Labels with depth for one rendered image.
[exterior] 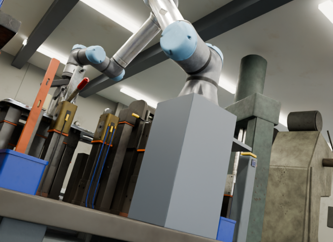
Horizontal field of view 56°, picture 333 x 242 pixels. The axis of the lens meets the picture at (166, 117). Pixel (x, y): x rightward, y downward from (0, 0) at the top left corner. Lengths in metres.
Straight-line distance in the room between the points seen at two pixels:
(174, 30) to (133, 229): 0.63
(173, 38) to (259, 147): 2.84
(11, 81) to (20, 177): 6.67
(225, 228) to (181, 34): 0.79
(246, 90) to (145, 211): 3.43
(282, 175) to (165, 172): 4.33
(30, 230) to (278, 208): 4.68
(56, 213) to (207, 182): 0.51
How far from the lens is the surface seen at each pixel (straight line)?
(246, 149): 1.62
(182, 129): 0.93
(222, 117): 1.03
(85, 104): 7.86
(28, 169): 0.87
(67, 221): 0.60
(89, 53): 1.39
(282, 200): 5.12
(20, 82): 7.54
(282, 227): 5.08
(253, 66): 4.42
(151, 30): 1.44
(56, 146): 1.20
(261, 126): 3.81
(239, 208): 1.65
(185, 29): 1.01
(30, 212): 0.58
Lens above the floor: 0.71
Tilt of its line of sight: 19 degrees up
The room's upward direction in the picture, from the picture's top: 14 degrees clockwise
